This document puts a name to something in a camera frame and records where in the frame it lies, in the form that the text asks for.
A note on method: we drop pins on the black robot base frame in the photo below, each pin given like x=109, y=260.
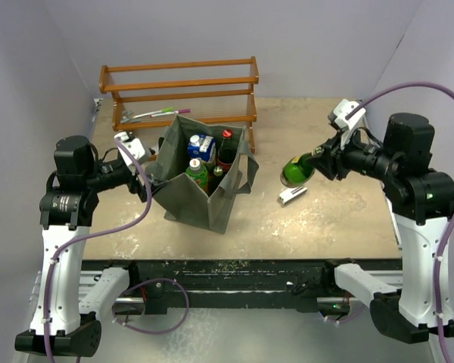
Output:
x=305, y=285

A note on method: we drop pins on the cola glass bottle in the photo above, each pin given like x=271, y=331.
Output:
x=227, y=150

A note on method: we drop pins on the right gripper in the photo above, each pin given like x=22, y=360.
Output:
x=332, y=157

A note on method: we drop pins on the orange soda plastic bottle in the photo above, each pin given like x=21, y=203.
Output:
x=197, y=171

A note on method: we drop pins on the green canvas bag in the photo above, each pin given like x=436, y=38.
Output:
x=182, y=199

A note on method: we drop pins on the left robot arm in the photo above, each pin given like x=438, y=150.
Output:
x=65, y=323

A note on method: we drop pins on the green glass bottle front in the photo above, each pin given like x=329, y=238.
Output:
x=297, y=171

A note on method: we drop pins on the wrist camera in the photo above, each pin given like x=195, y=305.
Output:
x=140, y=151
x=345, y=118

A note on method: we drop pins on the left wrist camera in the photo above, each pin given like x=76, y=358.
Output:
x=140, y=151

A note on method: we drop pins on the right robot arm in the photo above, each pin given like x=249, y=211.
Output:
x=422, y=202

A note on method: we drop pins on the blue juice carton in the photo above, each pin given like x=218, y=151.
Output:
x=202, y=147

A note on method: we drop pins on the white stapler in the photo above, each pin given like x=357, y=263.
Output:
x=288, y=195

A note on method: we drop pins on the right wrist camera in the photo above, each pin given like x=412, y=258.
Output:
x=345, y=118

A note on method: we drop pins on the wooden shelf rack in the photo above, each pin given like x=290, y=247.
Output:
x=123, y=94

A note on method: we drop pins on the magenta capped marker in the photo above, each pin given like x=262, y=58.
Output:
x=172, y=112

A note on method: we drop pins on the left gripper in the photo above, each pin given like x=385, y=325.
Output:
x=136, y=187

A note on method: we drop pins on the green glass bottle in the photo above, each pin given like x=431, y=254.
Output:
x=216, y=177
x=297, y=171

